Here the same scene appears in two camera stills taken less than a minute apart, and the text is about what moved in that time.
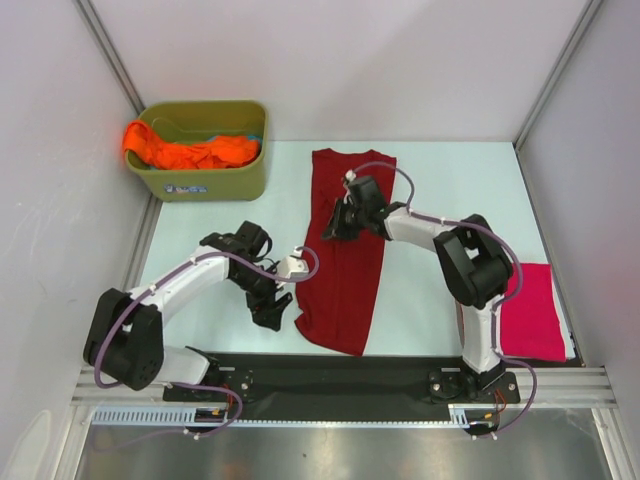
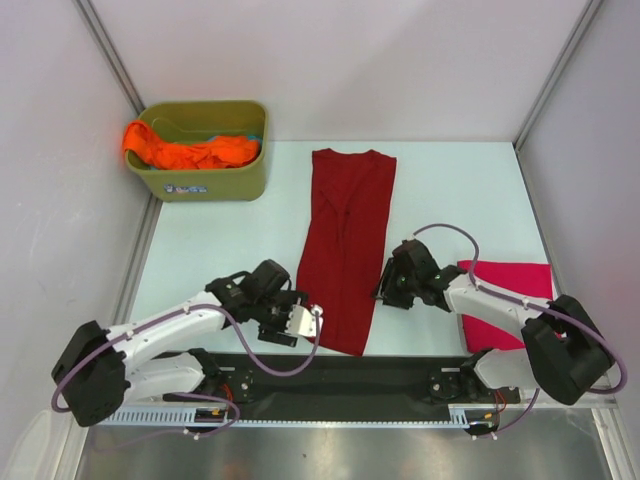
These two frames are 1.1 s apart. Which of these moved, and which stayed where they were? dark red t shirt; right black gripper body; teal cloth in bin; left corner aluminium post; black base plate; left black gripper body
Moved: left black gripper body; right black gripper body
Stayed: left corner aluminium post; black base plate; teal cloth in bin; dark red t shirt
